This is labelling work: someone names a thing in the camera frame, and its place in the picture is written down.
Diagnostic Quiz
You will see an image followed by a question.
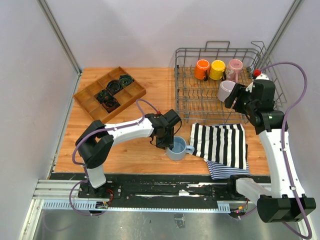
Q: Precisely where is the lilac grey mug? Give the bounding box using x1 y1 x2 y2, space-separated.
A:
217 80 236 103

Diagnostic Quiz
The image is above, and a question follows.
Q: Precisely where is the light blue mug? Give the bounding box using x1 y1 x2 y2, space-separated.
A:
165 136 195 161

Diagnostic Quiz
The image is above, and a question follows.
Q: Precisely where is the pink ghost pattern mug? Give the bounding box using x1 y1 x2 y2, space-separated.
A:
225 58 243 83

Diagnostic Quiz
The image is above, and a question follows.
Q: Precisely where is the yellow enamel mug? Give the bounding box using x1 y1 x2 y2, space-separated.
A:
209 59 226 81

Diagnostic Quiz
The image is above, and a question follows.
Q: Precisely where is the orange glass mug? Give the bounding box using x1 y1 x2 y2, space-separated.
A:
194 59 211 81

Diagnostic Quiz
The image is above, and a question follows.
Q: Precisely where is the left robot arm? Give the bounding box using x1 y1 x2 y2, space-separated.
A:
72 109 182 198

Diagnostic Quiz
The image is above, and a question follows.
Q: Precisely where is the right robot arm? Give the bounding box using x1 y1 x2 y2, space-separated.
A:
224 79 316 223

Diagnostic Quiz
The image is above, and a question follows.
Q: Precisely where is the black white striped cloth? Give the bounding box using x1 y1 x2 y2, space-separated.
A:
189 123 247 170

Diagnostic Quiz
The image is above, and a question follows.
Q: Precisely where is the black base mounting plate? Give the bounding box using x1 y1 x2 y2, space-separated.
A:
78 174 246 201

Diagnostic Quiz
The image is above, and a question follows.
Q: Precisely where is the blue white striped cloth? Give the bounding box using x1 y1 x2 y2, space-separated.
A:
206 161 250 180

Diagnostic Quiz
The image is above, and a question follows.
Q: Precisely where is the wooden compartment tray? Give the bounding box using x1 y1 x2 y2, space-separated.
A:
73 66 146 123

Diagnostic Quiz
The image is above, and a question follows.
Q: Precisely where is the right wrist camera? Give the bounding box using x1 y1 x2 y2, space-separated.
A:
245 69 269 93

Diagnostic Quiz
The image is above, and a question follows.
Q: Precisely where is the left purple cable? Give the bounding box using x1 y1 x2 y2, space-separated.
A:
41 98 161 232

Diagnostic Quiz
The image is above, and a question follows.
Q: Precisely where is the purple cable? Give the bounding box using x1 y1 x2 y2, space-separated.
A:
234 61 313 240
41 98 161 232

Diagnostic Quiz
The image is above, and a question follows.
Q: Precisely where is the grey wire dish rack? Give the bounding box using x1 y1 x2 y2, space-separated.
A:
174 40 272 125

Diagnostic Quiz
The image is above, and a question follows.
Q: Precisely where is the green cable coil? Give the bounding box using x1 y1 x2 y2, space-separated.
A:
118 74 135 88

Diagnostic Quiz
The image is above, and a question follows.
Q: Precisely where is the black cable coil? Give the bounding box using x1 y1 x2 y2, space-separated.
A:
106 79 123 95

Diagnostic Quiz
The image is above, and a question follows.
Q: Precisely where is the dark cable coil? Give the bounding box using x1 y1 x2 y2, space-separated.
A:
96 89 111 103

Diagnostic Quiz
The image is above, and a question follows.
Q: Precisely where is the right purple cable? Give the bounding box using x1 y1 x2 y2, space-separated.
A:
234 61 313 240

